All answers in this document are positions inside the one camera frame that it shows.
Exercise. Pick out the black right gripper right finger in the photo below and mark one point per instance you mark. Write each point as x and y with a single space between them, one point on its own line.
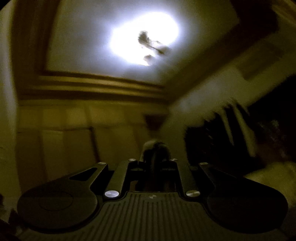
229 199

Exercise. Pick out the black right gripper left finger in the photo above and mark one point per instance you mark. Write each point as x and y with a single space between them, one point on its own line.
71 202

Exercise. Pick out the dark large garment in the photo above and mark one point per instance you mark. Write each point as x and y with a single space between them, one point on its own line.
154 153

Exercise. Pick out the yellowish wooden wardrobe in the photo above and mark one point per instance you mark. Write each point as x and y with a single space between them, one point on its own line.
57 138

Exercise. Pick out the bright ceiling lamp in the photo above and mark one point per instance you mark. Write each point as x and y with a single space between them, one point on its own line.
145 38

